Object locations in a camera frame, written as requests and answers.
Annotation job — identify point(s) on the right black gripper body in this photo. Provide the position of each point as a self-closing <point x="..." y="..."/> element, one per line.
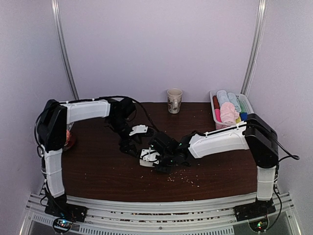
<point x="167" y="161"/>

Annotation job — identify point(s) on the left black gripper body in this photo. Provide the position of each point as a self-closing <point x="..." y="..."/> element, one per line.
<point x="117" y="124"/>

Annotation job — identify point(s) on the red white patterned bowl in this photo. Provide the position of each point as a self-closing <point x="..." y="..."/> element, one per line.
<point x="68" y="136"/>

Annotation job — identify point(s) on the pink towel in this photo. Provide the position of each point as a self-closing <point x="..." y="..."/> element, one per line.
<point x="218" y="115"/>
<point x="228" y="113"/>

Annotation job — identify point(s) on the cream towel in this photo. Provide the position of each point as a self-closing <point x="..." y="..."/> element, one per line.
<point x="148" y="164"/>

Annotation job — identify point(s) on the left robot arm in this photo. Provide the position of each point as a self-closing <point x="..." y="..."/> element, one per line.
<point x="52" y="133"/>

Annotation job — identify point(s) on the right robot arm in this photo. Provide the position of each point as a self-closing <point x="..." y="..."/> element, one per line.
<point x="253" y="134"/>

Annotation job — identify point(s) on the floral ceramic mug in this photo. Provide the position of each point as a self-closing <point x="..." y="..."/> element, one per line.
<point x="174" y="98"/>

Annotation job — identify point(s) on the pink rolled towel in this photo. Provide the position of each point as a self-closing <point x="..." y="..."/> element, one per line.
<point x="218" y="115"/>

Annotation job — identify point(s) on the dark red rolled towel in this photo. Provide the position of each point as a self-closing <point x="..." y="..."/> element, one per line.
<point x="216" y="102"/>

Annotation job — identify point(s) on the yellow rolled towel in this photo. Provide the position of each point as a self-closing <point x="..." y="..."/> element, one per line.
<point x="238" y="120"/>

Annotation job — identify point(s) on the light blue rolled towel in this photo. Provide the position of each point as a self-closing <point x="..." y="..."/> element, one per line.
<point x="222" y="97"/>

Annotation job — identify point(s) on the pale blue rolled towel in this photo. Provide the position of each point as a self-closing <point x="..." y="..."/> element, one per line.
<point x="233" y="99"/>

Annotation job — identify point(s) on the green rolled towel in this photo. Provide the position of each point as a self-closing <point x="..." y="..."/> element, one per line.
<point x="243" y="109"/>

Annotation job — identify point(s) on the white plastic basket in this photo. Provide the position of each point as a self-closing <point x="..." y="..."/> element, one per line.
<point x="240" y="97"/>

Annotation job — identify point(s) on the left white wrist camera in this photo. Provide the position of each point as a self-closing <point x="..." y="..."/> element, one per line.
<point x="141" y="129"/>

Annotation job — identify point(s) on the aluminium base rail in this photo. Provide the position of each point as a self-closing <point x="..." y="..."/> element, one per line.
<point x="202" y="217"/>

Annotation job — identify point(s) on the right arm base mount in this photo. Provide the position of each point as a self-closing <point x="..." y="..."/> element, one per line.
<point x="256" y="214"/>

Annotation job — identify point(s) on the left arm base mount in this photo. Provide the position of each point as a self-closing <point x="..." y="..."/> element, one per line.
<point x="65" y="219"/>

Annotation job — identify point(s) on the left aluminium frame post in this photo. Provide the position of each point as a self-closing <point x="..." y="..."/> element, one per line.
<point x="58" y="23"/>

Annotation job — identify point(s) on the aluminium frame post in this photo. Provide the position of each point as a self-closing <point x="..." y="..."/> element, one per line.
<point x="58" y="23"/>
<point x="256" y="45"/>

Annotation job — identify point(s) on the right aluminium frame post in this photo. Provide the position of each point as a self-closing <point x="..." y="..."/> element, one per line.
<point x="256" y="45"/>

